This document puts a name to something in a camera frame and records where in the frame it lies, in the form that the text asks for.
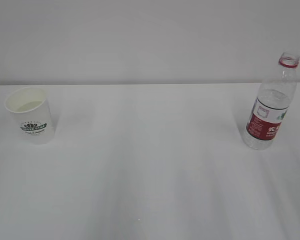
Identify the clear water bottle red label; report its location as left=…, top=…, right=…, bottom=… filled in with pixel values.
left=241, top=51, right=300, bottom=150

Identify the white paper cup green logo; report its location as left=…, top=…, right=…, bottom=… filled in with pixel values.
left=4, top=87, right=55, bottom=145

